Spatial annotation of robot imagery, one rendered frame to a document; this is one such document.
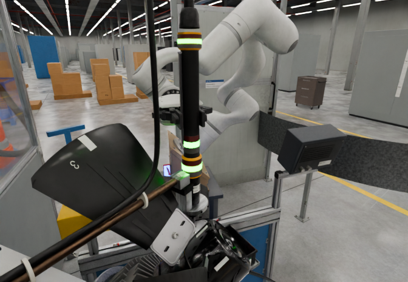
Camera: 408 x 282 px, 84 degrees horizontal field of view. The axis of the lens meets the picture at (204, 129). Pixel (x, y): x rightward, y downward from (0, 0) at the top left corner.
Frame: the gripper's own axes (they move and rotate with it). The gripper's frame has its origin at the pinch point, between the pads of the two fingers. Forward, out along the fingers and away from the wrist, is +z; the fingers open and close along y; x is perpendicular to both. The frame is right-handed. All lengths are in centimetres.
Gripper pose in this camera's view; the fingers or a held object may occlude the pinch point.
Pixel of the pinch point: (189, 118)
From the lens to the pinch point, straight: 45.8
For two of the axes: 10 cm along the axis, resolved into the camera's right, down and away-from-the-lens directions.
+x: 0.0, -9.5, -3.1
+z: 3.3, 3.0, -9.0
